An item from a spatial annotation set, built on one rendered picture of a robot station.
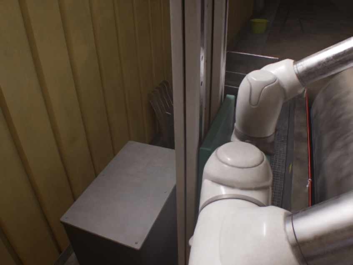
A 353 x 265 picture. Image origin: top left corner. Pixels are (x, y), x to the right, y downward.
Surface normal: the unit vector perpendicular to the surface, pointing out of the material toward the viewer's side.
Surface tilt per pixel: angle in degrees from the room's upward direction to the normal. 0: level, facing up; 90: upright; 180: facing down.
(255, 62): 90
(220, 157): 44
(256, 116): 89
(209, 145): 0
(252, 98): 75
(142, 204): 0
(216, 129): 0
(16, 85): 90
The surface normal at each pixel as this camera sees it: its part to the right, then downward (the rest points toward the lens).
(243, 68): -0.51, 0.48
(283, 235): -0.04, -0.73
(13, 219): 0.92, 0.17
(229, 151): 0.05, -0.90
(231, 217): -0.47, -0.87
